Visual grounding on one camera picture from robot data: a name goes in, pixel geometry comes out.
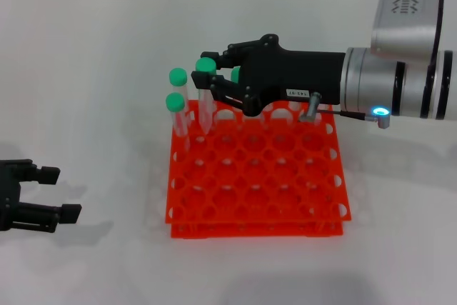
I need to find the orange test tube rack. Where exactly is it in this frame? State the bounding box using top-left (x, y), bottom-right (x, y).
top-left (164, 96), bottom-right (353, 240)

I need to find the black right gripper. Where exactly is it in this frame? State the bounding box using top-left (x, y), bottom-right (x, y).
top-left (191, 34), bottom-right (346, 117)

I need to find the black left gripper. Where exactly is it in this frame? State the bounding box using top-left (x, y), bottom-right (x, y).
top-left (0, 159), bottom-right (83, 234)

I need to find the right arm plug and cable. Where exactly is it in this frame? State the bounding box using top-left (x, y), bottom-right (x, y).
top-left (298, 91), bottom-right (393, 130)

